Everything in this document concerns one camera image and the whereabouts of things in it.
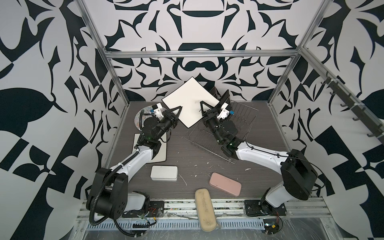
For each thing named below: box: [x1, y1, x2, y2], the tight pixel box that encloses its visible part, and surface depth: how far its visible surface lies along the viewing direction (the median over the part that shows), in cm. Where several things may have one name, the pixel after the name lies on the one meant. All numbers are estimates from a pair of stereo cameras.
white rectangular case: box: [150, 165, 179, 182], surface depth 84 cm
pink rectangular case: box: [209, 172, 242, 197], surface depth 82 cm
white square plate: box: [161, 76, 220, 129], surface depth 77 cm
